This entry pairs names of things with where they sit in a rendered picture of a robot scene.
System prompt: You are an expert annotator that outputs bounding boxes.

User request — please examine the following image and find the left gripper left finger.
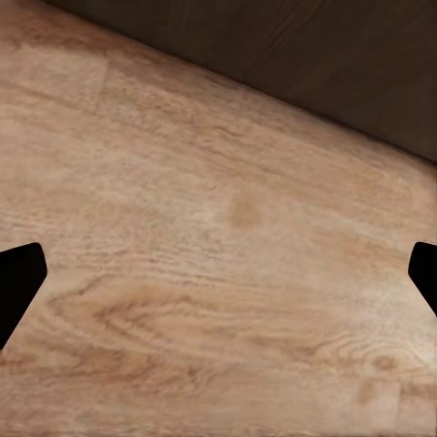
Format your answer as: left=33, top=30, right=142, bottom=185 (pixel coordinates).
left=0, top=242, right=47, bottom=351

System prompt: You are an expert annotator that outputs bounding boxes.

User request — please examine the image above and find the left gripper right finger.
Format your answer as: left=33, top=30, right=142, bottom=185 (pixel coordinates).
left=408, top=241, right=437, bottom=316

